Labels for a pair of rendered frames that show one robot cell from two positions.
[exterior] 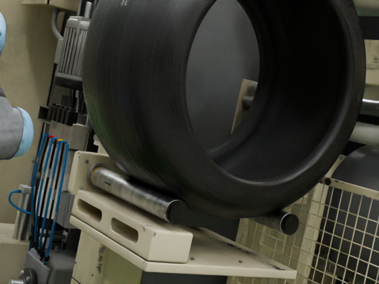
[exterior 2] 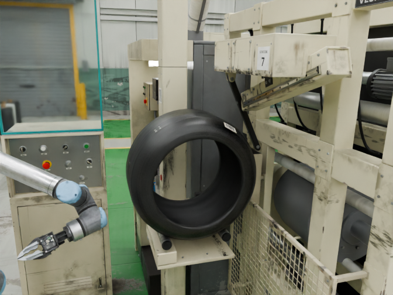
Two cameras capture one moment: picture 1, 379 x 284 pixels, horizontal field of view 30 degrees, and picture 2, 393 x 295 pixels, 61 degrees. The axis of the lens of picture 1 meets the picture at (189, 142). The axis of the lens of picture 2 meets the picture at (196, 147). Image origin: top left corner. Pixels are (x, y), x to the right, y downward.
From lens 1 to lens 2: 78 cm
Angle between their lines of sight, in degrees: 20
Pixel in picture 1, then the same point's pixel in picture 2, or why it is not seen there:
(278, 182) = (212, 225)
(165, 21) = (139, 177)
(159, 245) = (161, 259)
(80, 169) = not seen: hidden behind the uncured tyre
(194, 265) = (180, 263)
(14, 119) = (96, 216)
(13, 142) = (97, 226)
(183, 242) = (172, 256)
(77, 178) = not seen: hidden behind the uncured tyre
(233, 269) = (200, 260)
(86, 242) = not seen: hidden behind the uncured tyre
